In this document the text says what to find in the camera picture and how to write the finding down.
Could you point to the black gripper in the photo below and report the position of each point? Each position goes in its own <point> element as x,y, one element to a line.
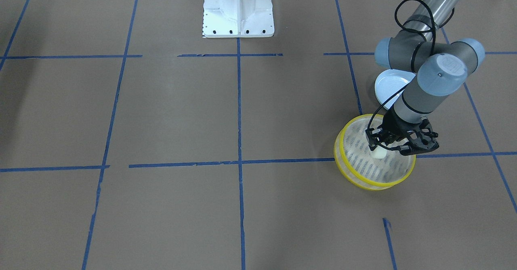
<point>392,126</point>

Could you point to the white steamed bun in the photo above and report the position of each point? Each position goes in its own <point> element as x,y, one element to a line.
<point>379,153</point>

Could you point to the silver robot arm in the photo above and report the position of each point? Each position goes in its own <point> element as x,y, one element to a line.
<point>440,69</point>

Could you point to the yellow bamboo steamer basket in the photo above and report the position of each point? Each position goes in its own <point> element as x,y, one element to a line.
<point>353,158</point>

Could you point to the light blue plate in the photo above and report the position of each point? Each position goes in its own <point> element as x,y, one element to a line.
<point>390,81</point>

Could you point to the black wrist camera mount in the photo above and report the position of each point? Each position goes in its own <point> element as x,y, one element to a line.
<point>420,138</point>

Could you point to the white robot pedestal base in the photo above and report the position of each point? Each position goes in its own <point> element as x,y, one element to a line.
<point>238,18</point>

